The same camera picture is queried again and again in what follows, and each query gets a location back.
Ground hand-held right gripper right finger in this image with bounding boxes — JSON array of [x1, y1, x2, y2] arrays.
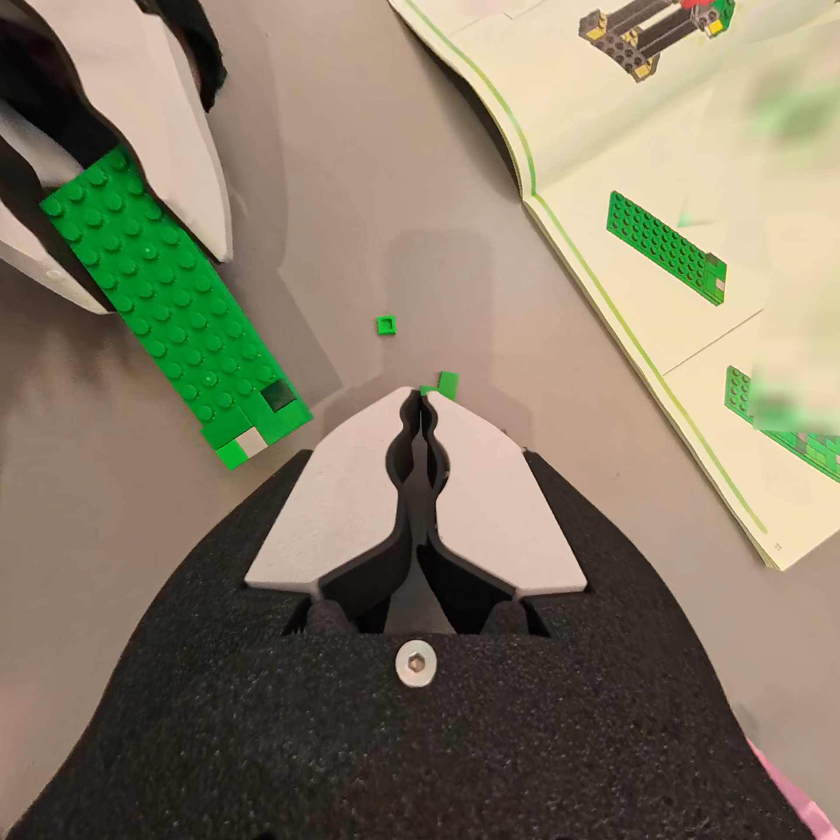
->
[[422, 390, 589, 599]]

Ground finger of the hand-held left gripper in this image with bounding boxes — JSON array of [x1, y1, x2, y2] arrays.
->
[[20, 0, 236, 263], [0, 99, 114, 316]]

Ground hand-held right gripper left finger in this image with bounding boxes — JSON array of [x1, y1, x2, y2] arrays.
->
[[246, 388, 420, 593]]

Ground green studded brick plate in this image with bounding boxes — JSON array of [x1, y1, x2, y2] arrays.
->
[[40, 147, 316, 472]]

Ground building instruction booklet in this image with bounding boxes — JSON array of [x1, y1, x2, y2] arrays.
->
[[389, 0, 840, 573]]

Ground pink plastic strip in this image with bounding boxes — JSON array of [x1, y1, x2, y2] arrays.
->
[[746, 739, 840, 840]]

